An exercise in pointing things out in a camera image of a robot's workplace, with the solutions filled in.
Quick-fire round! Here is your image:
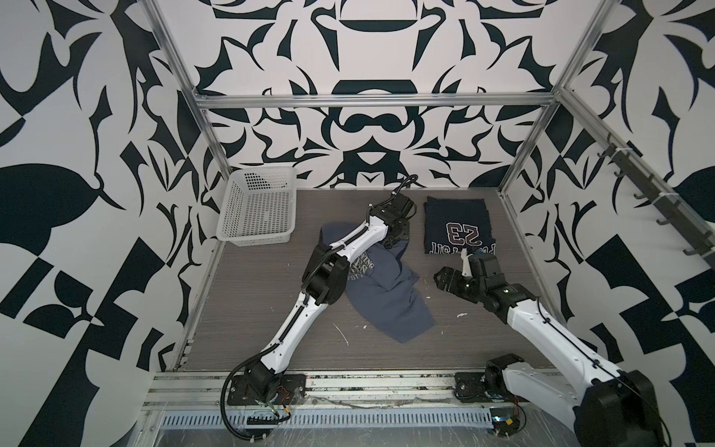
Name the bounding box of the navy tank top red trim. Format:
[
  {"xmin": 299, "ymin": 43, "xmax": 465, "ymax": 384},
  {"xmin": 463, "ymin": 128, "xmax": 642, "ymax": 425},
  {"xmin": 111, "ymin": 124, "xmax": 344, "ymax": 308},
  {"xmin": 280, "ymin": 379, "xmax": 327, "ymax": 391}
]
[{"xmin": 424, "ymin": 197, "xmax": 496, "ymax": 255}]

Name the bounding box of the grey blue printed tank top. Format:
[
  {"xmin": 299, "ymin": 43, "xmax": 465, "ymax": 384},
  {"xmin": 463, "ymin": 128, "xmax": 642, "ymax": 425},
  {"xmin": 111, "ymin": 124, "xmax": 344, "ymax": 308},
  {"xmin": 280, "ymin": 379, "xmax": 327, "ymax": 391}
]
[{"xmin": 346, "ymin": 240, "xmax": 435, "ymax": 344}]

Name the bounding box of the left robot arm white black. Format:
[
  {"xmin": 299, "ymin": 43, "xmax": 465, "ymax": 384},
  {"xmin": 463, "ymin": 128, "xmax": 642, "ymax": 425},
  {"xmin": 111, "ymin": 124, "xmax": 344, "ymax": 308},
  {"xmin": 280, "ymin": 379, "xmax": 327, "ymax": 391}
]
[{"xmin": 243, "ymin": 192, "xmax": 415, "ymax": 402}]

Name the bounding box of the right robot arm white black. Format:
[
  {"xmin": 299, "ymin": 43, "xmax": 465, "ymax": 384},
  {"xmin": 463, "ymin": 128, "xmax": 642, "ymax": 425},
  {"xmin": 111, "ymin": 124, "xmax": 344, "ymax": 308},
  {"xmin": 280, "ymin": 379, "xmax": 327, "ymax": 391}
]
[{"xmin": 434, "ymin": 253, "xmax": 673, "ymax": 446}]

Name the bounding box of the white plastic laundry basket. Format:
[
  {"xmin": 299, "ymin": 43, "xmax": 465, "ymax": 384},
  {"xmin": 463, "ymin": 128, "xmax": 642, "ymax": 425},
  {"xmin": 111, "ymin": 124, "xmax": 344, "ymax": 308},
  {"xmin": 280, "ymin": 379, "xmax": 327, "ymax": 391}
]
[{"xmin": 216, "ymin": 167, "xmax": 297, "ymax": 247}]

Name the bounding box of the small green circuit board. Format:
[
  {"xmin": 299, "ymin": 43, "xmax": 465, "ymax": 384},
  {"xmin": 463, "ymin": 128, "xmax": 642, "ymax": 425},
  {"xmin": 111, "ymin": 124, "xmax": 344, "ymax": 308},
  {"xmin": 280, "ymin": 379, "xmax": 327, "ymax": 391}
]
[{"xmin": 490, "ymin": 407, "xmax": 527, "ymax": 439}]

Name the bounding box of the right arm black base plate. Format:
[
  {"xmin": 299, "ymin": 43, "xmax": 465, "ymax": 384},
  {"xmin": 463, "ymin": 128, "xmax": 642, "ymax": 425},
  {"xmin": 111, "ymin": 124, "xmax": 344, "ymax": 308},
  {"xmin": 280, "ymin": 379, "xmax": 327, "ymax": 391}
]
[{"xmin": 454, "ymin": 372, "xmax": 504, "ymax": 403}]

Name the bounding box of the white slotted cable duct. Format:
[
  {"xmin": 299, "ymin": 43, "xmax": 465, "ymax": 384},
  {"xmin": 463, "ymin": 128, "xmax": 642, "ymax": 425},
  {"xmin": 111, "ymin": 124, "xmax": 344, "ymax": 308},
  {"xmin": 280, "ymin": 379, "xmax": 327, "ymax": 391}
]
[{"xmin": 161, "ymin": 408, "xmax": 493, "ymax": 429}]

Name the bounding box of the black wall hook rack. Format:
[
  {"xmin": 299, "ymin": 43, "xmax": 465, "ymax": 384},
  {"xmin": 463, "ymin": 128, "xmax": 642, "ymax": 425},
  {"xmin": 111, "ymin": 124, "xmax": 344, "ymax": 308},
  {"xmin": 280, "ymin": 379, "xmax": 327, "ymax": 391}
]
[{"xmin": 596, "ymin": 133, "xmax": 714, "ymax": 269}]

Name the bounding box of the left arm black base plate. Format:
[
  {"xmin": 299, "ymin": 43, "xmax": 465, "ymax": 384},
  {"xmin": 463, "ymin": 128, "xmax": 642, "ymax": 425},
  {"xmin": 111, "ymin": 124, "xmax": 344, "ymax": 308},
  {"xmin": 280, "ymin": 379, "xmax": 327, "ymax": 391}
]
[{"xmin": 226, "ymin": 374, "xmax": 306, "ymax": 406}]

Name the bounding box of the aluminium frame enclosure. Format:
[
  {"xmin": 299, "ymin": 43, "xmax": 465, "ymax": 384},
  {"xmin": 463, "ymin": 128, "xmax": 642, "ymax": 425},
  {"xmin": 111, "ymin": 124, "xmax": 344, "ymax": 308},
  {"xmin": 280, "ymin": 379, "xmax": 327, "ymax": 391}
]
[{"xmin": 145, "ymin": 1, "xmax": 714, "ymax": 385}]

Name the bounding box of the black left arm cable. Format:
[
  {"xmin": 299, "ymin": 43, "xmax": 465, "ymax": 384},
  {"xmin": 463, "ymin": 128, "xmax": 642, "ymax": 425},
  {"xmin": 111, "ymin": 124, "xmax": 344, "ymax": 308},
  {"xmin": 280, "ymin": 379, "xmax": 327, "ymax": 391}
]
[{"xmin": 219, "ymin": 345, "xmax": 280, "ymax": 443}]

